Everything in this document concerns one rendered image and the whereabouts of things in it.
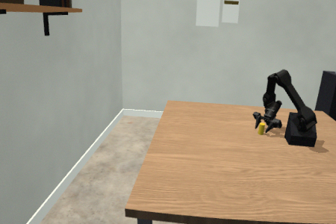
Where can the yellow tall cylinder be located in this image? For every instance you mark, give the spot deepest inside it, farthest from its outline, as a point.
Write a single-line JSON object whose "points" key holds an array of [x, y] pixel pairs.
{"points": [[261, 129]]}

